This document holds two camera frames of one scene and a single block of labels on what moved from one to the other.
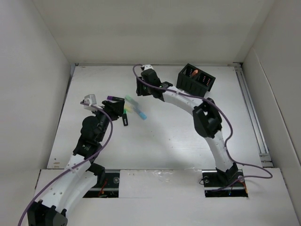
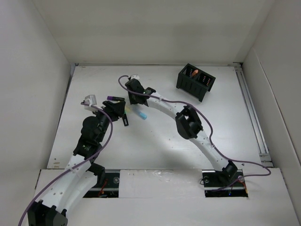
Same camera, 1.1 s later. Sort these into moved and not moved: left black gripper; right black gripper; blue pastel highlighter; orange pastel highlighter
Moved: right black gripper
Not moved: left black gripper; blue pastel highlighter; orange pastel highlighter
